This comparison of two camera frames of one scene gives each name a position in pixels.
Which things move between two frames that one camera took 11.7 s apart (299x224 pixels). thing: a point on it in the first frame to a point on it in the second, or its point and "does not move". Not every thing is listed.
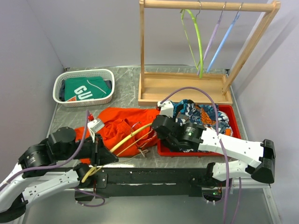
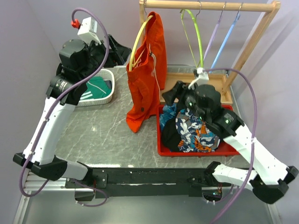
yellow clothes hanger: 93,170 to 135,45
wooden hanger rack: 173,89 does not move
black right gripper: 159,136 to 181,90
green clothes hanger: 201,68 does not move
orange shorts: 120,123 to 146,75
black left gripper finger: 106,157 to 120,52
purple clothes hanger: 212,39 does not move
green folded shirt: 82,88 does not move
